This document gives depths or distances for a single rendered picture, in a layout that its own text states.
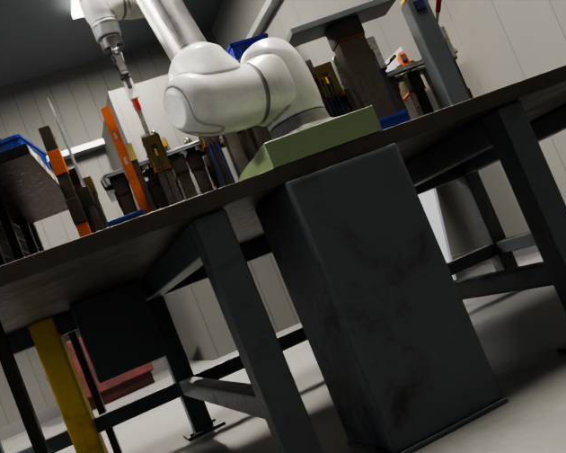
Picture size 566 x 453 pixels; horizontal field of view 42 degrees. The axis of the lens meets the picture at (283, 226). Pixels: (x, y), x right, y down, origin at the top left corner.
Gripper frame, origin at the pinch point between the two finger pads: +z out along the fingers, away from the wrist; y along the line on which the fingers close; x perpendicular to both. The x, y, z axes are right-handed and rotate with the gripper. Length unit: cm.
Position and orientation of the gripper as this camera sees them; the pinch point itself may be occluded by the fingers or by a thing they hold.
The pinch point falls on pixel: (132, 94)
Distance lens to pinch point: 252.6
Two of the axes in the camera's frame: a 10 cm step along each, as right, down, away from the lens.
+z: 3.8, 9.2, -0.6
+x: -9.2, 3.6, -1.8
